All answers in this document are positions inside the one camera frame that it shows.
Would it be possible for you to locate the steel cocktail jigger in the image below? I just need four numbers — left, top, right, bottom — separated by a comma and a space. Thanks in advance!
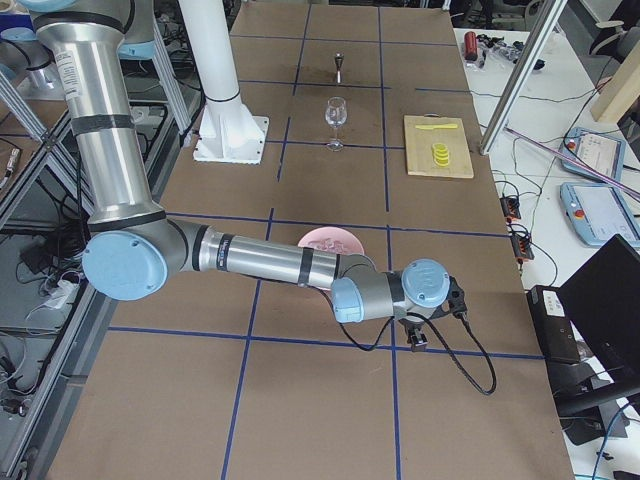
334, 52, 344, 85

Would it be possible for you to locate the yellow plastic knife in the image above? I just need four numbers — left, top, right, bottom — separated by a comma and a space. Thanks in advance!
414, 123, 459, 131

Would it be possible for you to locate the aluminium frame post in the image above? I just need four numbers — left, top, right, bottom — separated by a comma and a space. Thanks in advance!
479, 0, 567, 155

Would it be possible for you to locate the pink bowl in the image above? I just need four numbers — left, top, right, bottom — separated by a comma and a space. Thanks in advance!
298, 226, 365, 255

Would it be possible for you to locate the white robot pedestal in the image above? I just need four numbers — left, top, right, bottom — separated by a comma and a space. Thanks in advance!
180, 0, 269, 165

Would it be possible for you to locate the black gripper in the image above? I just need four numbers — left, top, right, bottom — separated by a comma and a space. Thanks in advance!
402, 320, 426, 350

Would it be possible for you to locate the clear wine glass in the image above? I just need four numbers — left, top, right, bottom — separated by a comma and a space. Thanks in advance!
325, 97, 347, 151

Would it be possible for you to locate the red cylindrical bottle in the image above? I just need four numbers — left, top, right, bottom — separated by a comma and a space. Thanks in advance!
463, 31, 478, 62

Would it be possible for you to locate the teach pendant far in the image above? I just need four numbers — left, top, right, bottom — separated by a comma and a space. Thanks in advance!
559, 127, 626, 181

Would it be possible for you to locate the clear ice cubes pile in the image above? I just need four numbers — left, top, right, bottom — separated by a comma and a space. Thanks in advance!
309, 238, 348, 254

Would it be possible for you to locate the teach pendant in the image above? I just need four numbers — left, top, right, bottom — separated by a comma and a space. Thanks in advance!
560, 182, 639, 248
559, 127, 626, 181

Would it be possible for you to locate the black monitor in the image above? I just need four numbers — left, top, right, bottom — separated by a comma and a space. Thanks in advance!
558, 234, 639, 380

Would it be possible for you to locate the black mini computer box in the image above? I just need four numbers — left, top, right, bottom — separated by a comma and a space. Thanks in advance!
527, 285, 580, 365

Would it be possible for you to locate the teach pendant near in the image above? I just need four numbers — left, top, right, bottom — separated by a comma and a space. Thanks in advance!
560, 182, 639, 248

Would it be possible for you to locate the bamboo cutting board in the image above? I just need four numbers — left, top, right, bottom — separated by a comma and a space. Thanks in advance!
404, 115, 474, 179

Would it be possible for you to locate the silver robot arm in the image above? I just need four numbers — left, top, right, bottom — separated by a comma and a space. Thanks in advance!
26, 1, 456, 351

